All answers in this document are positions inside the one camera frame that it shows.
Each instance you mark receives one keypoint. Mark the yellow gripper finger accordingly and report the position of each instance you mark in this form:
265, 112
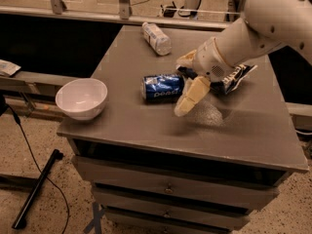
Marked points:
186, 60
193, 92

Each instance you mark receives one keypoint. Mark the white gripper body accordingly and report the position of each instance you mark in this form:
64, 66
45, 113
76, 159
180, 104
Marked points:
208, 61

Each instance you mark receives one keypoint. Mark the blue pepsi can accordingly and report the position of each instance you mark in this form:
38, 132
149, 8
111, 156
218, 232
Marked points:
161, 86

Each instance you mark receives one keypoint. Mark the white bowl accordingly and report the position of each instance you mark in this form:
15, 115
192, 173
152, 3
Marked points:
82, 99

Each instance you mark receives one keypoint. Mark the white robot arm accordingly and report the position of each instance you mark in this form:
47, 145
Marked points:
264, 27

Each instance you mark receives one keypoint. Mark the clear plastic water bottle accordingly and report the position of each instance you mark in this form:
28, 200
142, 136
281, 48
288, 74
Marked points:
156, 38

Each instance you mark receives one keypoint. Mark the blue chip bag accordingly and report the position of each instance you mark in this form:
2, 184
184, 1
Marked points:
228, 84

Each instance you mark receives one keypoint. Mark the black device in background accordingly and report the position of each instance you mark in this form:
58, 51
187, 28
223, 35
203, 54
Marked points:
168, 11

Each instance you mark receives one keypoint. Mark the grey drawer cabinet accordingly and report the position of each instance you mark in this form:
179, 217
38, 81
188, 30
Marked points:
203, 173

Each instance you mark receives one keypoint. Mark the white packet on ledge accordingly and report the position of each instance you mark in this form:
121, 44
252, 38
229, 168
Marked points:
8, 69

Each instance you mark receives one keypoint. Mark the black floor bar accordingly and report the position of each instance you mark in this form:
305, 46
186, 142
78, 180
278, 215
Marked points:
20, 221

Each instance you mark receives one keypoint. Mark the metal railing frame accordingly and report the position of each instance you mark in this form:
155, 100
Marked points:
198, 14

